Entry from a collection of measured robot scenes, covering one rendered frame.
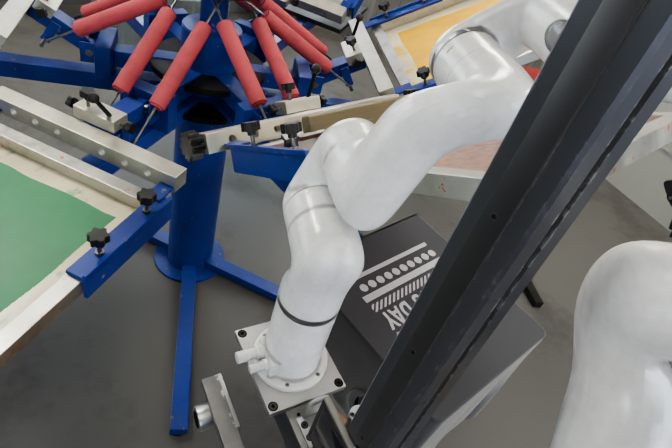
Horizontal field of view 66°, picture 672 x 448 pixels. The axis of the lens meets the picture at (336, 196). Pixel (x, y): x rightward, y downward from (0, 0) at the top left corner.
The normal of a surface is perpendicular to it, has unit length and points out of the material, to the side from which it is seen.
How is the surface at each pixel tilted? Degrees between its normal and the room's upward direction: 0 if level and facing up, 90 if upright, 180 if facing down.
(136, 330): 0
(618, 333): 107
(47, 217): 0
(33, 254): 0
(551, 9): 62
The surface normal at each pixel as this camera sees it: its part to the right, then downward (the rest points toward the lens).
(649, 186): -0.86, 0.13
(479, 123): -0.01, 0.67
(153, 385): 0.24, -0.75
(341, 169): -0.72, -0.31
